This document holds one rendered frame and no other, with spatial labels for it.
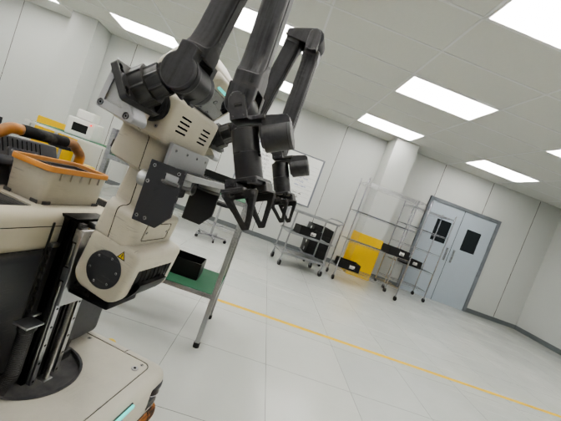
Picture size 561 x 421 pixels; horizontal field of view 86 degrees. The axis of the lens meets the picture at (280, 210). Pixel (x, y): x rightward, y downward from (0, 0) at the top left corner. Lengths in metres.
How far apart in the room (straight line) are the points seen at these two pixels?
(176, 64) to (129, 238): 0.45
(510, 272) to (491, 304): 0.86
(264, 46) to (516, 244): 8.51
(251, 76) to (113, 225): 0.53
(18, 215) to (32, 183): 0.13
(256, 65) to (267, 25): 0.08
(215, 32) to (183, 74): 0.11
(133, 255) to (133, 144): 0.30
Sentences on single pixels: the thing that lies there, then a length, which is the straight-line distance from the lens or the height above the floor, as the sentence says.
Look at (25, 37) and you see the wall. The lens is 8.95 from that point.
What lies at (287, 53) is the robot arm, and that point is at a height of 1.53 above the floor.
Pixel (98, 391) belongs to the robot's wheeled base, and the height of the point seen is 0.28.
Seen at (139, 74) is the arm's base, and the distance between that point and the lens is 0.75.
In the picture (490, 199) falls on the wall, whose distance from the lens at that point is 8.41.
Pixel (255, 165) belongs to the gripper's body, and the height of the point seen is 1.11.
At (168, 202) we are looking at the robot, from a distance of 0.80.
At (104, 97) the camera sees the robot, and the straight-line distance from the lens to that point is 0.79.
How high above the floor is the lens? 1.07
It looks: 3 degrees down
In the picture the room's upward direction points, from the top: 20 degrees clockwise
